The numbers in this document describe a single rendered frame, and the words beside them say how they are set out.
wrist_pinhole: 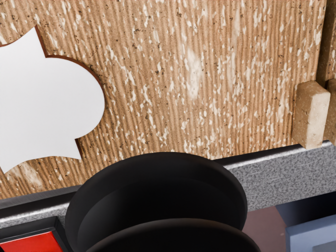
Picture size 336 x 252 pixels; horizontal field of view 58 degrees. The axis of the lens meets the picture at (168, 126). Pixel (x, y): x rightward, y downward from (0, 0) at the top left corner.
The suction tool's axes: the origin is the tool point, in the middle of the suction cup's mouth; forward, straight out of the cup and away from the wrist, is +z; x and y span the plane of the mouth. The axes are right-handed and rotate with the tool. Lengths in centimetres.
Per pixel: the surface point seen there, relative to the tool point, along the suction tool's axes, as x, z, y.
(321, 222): 37, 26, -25
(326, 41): 3.3, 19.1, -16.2
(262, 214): 138, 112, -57
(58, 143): 8.2, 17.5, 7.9
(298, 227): 37, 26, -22
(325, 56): 4.6, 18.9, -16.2
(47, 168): 11.2, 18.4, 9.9
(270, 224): 148, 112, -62
